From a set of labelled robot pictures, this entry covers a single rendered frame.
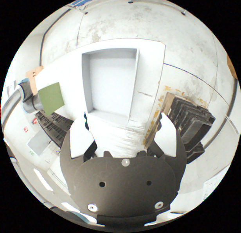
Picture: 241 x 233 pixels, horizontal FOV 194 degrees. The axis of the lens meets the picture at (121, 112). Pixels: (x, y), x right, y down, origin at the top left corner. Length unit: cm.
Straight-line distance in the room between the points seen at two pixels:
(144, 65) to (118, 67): 9
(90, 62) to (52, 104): 39
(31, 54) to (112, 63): 370
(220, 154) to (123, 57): 263
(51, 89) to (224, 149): 299
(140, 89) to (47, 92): 53
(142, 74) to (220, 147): 254
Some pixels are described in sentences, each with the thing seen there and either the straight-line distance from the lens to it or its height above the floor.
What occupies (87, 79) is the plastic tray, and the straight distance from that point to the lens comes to 32.
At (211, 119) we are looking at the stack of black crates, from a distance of 129.
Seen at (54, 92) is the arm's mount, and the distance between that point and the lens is 57.
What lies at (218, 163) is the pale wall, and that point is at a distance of 258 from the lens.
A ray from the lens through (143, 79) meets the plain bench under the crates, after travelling 26.
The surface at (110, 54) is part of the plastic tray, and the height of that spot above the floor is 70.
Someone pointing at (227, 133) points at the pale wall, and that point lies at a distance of 251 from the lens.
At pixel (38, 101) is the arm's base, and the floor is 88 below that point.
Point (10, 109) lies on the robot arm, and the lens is 53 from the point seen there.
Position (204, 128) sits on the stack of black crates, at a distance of 85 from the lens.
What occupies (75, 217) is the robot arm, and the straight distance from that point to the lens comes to 26.
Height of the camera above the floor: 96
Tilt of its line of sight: 54 degrees down
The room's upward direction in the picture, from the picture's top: 151 degrees counter-clockwise
